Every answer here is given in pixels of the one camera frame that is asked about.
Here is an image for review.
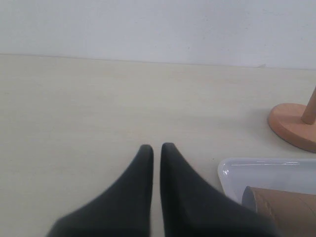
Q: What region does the white plastic tray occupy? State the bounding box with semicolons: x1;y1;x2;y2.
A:
218;158;316;204

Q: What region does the brown cardboard tube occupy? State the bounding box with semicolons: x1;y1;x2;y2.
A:
242;186;316;237

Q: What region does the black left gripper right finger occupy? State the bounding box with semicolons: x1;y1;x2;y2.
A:
160;143;281;237

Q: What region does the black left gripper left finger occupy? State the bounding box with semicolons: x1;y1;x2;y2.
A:
47;145;154;237

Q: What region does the wooden paper towel holder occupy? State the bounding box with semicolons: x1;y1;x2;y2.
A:
268;91;316;153

